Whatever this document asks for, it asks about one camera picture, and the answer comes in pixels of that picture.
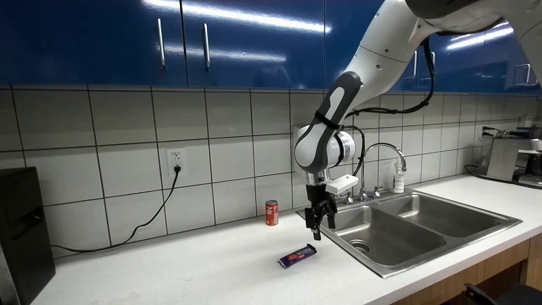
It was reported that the white wall outlet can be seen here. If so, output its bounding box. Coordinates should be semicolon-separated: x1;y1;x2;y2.
166;148;190;177

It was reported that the chrome gooseneck faucet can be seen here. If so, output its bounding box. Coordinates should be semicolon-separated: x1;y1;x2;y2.
361;141;408;200

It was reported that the black chair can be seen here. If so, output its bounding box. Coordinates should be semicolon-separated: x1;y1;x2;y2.
463;282;542;305

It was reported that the silver cabinet door handle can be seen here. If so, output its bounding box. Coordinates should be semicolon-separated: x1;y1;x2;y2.
200;22;214;72
154;17;168;70
412;49;424;82

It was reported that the clear pump soap bottle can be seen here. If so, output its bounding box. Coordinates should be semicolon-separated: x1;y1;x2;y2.
393;163;407;195

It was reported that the red soda can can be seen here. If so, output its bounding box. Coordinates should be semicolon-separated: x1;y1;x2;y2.
264;199;280;227

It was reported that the wooden base cabinet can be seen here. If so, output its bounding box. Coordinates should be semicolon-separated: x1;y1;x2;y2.
395;234;542;305

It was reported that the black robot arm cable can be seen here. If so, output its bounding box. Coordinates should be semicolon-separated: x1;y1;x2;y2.
337;36;437;177

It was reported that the steel countertop appliance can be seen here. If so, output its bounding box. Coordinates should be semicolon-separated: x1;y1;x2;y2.
485;134;524;183

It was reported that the stainless steel double sink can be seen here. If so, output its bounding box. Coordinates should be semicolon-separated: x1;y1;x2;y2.
297;188;524;280

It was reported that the black coffee maker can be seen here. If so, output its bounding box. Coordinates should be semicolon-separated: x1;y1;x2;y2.
0;166;58;305

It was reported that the black power cord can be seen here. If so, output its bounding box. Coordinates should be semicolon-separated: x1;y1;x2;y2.
51;165;183;255

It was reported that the purple protein chocolate bar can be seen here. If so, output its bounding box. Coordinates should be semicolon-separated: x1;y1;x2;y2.
276;243;319;271

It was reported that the black countertop coffee machine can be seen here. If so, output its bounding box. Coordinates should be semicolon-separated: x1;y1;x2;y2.
515;126;542;190

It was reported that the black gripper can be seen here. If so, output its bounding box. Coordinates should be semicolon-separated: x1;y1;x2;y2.
303;182;339;243

